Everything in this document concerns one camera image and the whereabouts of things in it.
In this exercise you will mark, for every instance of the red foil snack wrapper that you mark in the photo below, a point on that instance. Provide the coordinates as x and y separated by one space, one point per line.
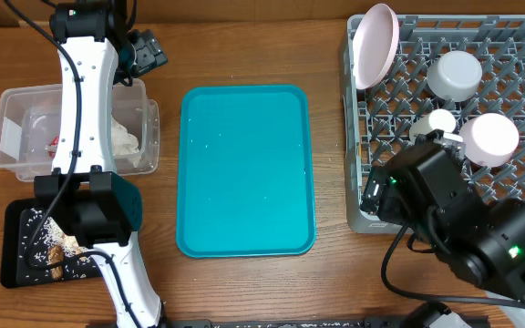
51 148

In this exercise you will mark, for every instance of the grey dishwasher rack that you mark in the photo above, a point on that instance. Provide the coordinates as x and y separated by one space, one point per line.
377 120

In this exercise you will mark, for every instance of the spilled white rice pile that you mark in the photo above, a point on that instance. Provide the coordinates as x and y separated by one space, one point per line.
51 235

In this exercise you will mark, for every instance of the white napkin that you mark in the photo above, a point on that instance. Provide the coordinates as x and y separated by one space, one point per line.
124 143

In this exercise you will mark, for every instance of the white paper cup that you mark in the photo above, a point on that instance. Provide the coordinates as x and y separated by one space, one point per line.
437 119

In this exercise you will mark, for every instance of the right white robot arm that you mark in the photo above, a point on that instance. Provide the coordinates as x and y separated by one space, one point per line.
421 189

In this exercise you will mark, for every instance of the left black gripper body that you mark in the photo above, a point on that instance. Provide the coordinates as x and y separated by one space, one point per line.
141 55

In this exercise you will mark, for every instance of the clear plastic waste bin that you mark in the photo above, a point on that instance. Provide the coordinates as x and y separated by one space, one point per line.
30 120

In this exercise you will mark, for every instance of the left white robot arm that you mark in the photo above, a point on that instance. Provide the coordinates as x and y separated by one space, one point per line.
83 193

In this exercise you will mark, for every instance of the grey shallow bowl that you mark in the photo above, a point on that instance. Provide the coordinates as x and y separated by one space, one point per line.
455 76

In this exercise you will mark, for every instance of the brown food scrap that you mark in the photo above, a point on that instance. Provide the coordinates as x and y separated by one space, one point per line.
55 254

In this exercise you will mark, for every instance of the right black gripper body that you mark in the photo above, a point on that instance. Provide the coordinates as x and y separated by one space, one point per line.
394 206

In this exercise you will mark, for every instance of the teal plastic serving tray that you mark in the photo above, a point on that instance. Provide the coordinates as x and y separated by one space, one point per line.
246 181

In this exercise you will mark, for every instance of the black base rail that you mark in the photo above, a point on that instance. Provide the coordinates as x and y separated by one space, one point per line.
368 322

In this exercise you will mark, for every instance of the large white dinner plate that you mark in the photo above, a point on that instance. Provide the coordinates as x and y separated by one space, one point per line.
374 46

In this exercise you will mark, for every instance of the black plastic tray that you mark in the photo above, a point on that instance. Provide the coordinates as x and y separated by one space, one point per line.
21 218

